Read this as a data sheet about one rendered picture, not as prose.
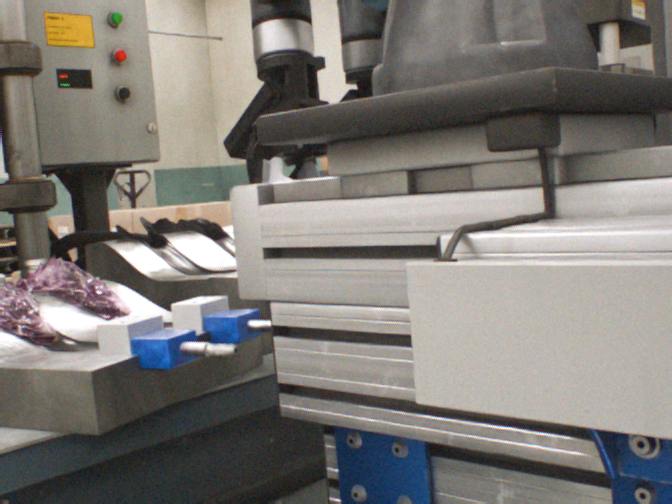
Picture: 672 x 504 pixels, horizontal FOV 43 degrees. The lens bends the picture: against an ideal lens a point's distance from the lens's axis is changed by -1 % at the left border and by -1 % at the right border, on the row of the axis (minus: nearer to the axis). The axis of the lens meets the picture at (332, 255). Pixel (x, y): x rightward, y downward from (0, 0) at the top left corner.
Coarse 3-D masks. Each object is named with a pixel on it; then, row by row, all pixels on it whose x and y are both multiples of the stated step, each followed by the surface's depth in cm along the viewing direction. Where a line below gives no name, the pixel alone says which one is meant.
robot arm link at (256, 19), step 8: (256, 0) 102; (264, 0) 100; (296, 0) 101; (304, 0) 102; (256, 8) 102; (264, 8) 101; (272, 8) 101; (280, 8) 101; (288, 8) 101; (296, 8) 101; (304, 8) 102; (256, 16) 102; (264, 16) 101; (272, 16) 101; (280, 16) 101; (288, 16) 101; (296, 16) 101; (304, 16) 102; (256, 24) 102
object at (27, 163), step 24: (0, 0) 151; (0, 24) 152; (24, 24) 155; (0, 96) 154; (24, 96) 154; (24, 120) 154; (24, 144) 154; (24, 168) 154; (24, 216) 155; (24, 240) 155; (48, 240) 158; (24, 264) 156
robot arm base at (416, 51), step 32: (416, 0) 53; (448, 0) 52; (480, 0) 51; (512, 0) 51; (544, 0) 51; (384, 32) 56; (416, 32) 52; (448, 32) 51; (480, 32) 51; (512, 32) 51; (544, 32) 51; (576, 32) 52; (384, 64) 55; (416, 64) 52; (448, 64) 51; (480, 64) 50; (512, 64) 50; (544, 64) 51; (576, 64) 52
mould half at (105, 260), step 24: (120, 240) 121; (192, 240) 125; (96, 264) 120; (120, 264) 116; (144, 264) 115; (168, 264) 116; (216, 264) 120; (144, 288) 113; (168, 288) 109; (192, 288) 105; (216, 288) 102; (264, 312) 97; (264, 336) 97
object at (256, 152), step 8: (256, 136) 101; (248, 144) 101; (256, 144) 100; (248, 152) 101; (256, 152) 100; (264, 152) 101; (248, 160) 100; (256, 160) 100; (248, 168) 100; (256, 168) 100; (248, 176) 100; (256, 176) 100
